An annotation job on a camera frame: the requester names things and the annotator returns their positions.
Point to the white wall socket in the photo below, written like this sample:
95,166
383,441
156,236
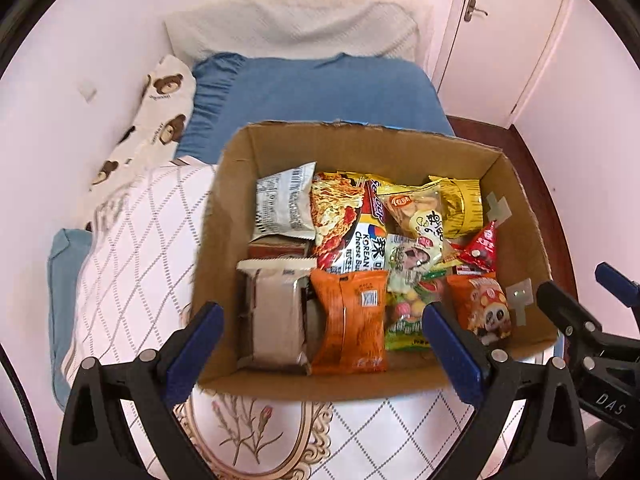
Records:
87,89

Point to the metal door handle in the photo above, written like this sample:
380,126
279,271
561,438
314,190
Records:
471,10

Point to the brown biscuit packet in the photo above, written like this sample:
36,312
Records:
278,246

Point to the grey white pillow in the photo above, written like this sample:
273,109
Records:
303,29

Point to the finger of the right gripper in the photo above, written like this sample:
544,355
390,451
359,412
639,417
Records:
622,288
578,327

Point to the white black snack packet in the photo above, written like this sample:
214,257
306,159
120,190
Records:
283,204

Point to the yellow biscuit snack bag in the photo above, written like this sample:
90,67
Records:
418,212

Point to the orange snack bag back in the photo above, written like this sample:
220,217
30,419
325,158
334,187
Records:
353,339

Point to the red white snack bar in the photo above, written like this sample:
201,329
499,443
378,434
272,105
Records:
466,269

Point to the small white candy packet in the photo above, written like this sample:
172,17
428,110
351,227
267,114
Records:
408,259

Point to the orange panda snack bag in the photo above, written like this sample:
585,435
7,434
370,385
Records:
481,307

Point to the blue cushion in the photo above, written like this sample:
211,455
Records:
68,251

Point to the bear print pillow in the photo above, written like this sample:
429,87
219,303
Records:
152,139

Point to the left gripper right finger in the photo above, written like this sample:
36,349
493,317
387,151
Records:
549,441

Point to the yellow foil snack packet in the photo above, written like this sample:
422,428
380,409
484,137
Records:
462,206

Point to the white door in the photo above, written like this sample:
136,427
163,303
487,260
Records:
488,68

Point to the green candy ball bag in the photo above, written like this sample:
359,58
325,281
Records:
403,329

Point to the red instant noodle packet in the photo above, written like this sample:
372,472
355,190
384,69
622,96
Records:
349,220

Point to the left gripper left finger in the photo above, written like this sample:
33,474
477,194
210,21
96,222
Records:
95,440

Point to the white diamond pattern quilt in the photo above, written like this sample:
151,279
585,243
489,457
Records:
134,290

